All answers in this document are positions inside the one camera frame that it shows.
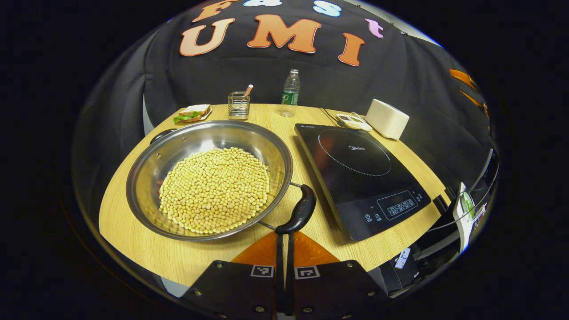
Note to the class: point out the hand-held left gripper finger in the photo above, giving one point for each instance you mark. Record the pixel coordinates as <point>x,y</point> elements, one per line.
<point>290,284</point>
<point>279,284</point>

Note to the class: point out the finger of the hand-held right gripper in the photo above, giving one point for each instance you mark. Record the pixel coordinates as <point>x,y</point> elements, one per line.
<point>462,78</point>
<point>473,100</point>

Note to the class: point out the black induction cooktop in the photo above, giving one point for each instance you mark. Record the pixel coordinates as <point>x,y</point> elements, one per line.
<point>355,178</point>

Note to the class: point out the white box appliance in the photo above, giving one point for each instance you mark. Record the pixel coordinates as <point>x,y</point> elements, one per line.
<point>386,118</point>

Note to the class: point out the white object with green label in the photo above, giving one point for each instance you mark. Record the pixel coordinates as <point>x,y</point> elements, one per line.
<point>464,209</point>

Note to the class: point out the black box with white label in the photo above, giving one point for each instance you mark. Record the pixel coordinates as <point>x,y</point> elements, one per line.
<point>400,273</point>

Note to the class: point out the pile of soybeans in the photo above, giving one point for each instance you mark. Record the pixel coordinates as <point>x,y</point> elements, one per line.
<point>213,191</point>

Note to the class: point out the white seasoning dish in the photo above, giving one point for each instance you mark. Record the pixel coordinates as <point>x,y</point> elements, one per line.
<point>351,121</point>

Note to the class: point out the black backdrop cloth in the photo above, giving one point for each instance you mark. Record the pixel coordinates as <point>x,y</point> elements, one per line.
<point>333,80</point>

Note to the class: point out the clear plastic water bottle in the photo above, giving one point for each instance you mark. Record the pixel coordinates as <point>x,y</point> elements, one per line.
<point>290,95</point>

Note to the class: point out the sandwich with lettuce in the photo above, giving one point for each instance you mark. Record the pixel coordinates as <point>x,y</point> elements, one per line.
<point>195,109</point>

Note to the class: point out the pink stick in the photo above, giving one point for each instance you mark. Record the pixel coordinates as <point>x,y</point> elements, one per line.
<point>248,90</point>

